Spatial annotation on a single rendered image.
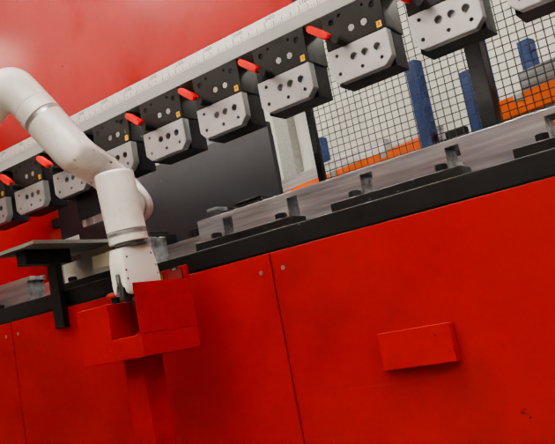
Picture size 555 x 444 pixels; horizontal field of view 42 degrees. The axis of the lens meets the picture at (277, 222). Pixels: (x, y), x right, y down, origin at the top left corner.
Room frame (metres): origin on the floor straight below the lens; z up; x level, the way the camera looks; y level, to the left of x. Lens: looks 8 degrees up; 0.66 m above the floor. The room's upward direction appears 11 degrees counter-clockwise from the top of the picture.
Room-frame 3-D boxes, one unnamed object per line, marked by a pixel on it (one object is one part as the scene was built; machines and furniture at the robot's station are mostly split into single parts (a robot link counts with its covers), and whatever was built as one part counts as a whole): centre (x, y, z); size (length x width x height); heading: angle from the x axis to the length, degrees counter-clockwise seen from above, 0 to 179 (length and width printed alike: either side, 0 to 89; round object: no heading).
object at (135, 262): (1.51, 0.32, 0.85); 0.10 x 0.07 x 0.11; 143
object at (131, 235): (1.51, 0.32, 0.91); 0.09 x 0.08 x 0.03; 143
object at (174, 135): (1.86, 0.23, 1.24); 0.15 x 0.09 x 0.17; 55
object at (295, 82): (1.63, -0.10, 1.24); 0.15 x 0.09 x 0.17; 55
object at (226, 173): (2.63, 0.43, 1.12); 1.13 x 0.02 x 0.44; 55
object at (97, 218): (2.08, 0.53, 1.11); 0.10 x 0.02 x 0.10; 55
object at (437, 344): (1.36, -0.21, 0.58); 0.15 x 0.02 x 0.07; 55
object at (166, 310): (1.57, 0.34, 0.75); 0.20 x 0.16 x 0.18; 53
